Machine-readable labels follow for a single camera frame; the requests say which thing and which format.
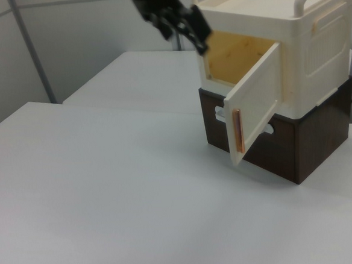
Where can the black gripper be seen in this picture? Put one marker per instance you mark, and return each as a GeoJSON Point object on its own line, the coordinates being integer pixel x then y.
{"type": "Point", "coordinates": [155, 2]}

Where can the cream cabinet door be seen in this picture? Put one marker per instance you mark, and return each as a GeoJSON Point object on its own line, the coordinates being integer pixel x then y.
{"type": "Point", "coordinates": [255, 102]}

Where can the cream plastic cabinet body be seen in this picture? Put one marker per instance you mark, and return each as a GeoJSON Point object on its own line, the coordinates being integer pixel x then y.
{"type": "Point", "coordinates": [317, 37]}

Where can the dark brown wooden drawer box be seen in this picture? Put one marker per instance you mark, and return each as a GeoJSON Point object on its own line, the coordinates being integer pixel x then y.
{"type": "Point", "coordinates": [316, 146]}

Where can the upright grey partition post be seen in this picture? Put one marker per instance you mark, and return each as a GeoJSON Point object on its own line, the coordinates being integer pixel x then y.
{"type": "Point", "coordinates": [179, 42]}

